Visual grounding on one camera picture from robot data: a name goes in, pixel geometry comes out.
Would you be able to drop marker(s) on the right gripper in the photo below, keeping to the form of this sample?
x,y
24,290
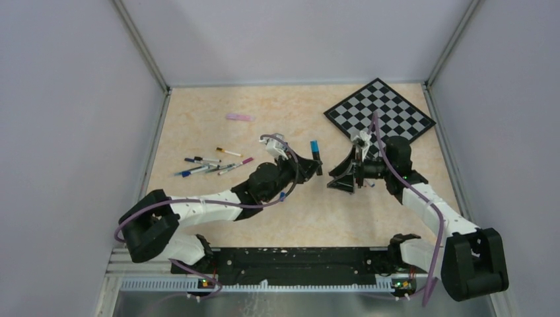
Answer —
x,y
345,172

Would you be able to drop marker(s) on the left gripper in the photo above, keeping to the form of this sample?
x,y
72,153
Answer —
x,y
302,168

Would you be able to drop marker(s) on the blue black highlighter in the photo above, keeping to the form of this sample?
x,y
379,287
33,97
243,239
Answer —
x,y
316,156

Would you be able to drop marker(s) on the light pink highlighter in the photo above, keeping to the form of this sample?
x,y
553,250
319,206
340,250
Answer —
x,y
240,117

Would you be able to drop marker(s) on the yellow cap white marker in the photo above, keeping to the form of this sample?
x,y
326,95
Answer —
x,y
221,150

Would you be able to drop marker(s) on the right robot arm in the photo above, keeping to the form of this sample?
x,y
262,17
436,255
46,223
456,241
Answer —
x,y
468,260

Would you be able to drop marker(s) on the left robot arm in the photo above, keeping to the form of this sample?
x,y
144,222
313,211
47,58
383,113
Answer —
x,y
150,228

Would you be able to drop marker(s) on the blue cap pen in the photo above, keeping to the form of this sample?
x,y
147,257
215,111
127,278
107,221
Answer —
x,y
186,173

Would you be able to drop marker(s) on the magenta cap white marker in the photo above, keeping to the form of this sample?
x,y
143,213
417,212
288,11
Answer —
x,y
234,166

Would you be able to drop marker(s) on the black grey chessboard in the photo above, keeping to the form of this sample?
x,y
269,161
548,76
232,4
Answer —
x,y
397,115

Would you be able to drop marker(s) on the black cap white marker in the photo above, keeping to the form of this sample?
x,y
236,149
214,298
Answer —
x,y
201,159

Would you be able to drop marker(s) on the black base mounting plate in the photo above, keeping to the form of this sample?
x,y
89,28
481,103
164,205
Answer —
x,y
310,266

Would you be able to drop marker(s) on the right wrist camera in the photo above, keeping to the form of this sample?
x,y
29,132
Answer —
x,y
362,140

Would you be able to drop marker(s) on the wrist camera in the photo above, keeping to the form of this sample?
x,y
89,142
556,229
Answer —
x,y
274,147
362,140

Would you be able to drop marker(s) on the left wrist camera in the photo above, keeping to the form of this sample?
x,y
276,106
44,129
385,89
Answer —
x,y
274,147

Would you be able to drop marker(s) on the grey cable duct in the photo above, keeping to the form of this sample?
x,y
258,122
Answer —
x,y
195,285

